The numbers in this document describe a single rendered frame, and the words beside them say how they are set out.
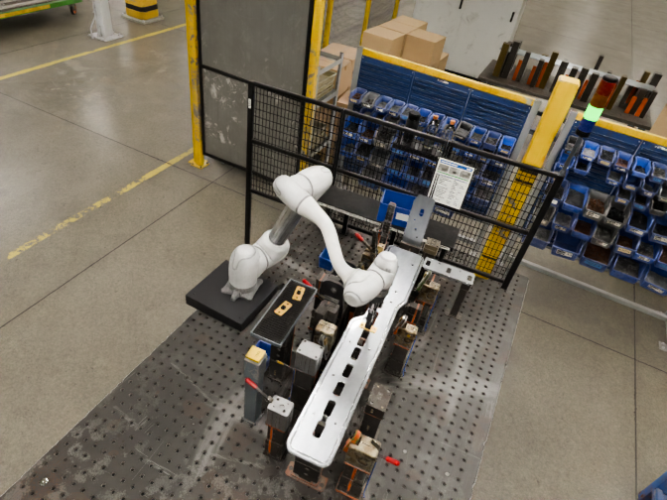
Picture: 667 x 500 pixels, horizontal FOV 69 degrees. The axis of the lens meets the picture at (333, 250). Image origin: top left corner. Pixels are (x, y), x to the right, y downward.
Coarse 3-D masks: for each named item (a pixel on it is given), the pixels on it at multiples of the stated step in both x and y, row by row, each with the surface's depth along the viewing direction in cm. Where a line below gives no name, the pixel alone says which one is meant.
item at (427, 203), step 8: (416, 200) 265; (424, 200) 263; (432, 200) 261; (416, 208) 268; (424, 208) 266; (432, 208) 264; (416, 216) 271; (424, 216) 269; (408, 224) 276; (416, 224) 274; (424, 224) 272; (408, 232) 279; (416, 232) 277; (424, 232) 275; (408, 240) 282; (416, 240) 280
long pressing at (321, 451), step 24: (408, 264) 268; (408, 288) 254; (384, 312) 238; (384, 336) 226; (336, 360) 212; (360, 360) 214; (336, 384) 203; (360, 384) 204; (312, 408) 193; (336, 408) 194; (312, 432) 185; (336, 432) 186; (312, 456) 177
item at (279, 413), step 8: (280, 400) 187; (272, 408) 184; (280, 408) 184; (288, 408) 184; (272, 416) 186; (280, 416) 184; (288, 416) 183; (272, 424) 189; (280, 424) 187; (288, 424) 190; (272, 432) 194; (280, 432) 191; (272, 440) 198; (280, 440) 195; (264, 448) 207; (272, 448) 201; (280, 448) 198; (272, 456) 205; (280, 456) 202; (280, 464) 204
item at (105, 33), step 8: (96, 0) 699; (104, 0) 704; (96, 8) 707; (104, 8) 709; (96, 16) 715; (104, 16) 714; (96, 24) 724; (104, 24) 720; (96, 32) 742; (104, 32) 726; (112, 32) 737; (104, 40) 721
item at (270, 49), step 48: (192, 0) 397; (240, 0) 379; (288, 0) 361; (192, 48) 423; (240, 48) 403; (288, 48) 382; (240, 96) 430; (288, 96) 406; (240, 144) 460; (288, 144) 436
